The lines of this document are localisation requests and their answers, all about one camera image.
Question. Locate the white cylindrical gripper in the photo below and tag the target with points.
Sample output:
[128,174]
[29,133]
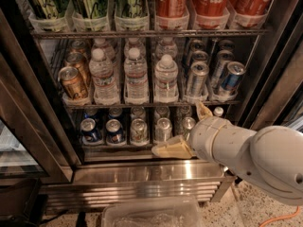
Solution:
[204,136]

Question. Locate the water bottle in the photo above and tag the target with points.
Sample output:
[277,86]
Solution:
[165,80]
[166,46]
[136,78]
[106,47]
[104,80]
[134,43]

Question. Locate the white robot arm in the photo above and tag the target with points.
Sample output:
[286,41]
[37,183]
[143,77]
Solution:
[271,158]

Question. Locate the brown glass bottle white cap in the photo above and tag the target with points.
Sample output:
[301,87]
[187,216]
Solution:
[218,111]

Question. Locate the open fridge door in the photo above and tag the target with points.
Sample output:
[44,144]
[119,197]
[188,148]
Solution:
[275,72]

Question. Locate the steel fridge cabinet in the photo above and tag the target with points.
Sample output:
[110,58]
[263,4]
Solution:
[77,177]

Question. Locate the front right silver can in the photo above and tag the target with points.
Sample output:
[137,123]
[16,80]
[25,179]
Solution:
[188,124]

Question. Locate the front silver white can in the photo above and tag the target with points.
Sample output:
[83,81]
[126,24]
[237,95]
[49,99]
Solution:
[163,129]

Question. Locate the front silver slim can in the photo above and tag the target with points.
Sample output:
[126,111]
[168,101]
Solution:
[197,76]

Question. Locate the silver slim can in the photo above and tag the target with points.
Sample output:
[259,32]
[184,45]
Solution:
[197,56]
[197,76]

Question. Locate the front silver green can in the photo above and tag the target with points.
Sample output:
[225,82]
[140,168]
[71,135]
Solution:
[139,133]

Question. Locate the front blue silver can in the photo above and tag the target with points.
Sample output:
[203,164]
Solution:
[231,78]

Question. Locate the blue silver can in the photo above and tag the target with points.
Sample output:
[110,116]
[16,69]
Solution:
[231,78]
[222,59]

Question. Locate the clear plastic bin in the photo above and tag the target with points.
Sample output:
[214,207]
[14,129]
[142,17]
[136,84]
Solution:
[154,212]

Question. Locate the front left blue can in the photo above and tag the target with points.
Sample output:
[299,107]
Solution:
[89,130]

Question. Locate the left red cola can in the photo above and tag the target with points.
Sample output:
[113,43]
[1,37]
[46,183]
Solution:
[170,8]

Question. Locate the front gold can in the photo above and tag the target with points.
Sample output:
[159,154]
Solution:
[72,83]

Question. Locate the gold can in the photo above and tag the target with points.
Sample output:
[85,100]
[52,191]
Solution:
[72,83]
[80,46]
[77,60]

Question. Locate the middle gold can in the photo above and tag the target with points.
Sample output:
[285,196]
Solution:
[77,60]

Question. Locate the rear gold can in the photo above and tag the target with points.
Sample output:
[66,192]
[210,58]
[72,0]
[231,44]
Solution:
[80,46]

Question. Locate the right green tall can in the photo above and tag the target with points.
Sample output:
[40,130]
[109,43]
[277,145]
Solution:
[130,8]

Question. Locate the middle green tall can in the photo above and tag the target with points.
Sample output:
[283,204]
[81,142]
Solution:
[90,0]

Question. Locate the middle wire shelf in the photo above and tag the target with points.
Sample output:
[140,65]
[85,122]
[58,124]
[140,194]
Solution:
[152,105]

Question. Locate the wire shelf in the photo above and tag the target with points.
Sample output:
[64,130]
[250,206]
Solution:
[151,33]
[152,105]

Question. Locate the upper wire shelf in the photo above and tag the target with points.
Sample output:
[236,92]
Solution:
[151,33]

